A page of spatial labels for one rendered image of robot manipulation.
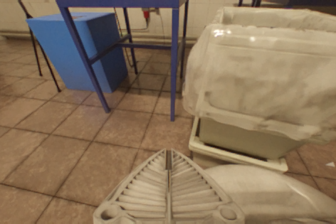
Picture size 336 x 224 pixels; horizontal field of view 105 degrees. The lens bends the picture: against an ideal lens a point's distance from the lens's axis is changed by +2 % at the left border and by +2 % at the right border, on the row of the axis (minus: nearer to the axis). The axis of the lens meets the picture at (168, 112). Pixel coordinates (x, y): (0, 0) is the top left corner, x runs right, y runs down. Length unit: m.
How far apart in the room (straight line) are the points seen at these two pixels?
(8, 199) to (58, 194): 0.24
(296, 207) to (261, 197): 0.09
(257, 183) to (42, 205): 0.93
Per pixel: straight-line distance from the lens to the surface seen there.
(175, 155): 0.17
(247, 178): 0.48
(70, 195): 0.92
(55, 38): 1.44
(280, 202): 0.55
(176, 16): 0.69
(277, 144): 0.63
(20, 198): 1.07
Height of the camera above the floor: 0.75
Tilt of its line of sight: 43 degrees down
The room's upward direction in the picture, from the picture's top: straight up
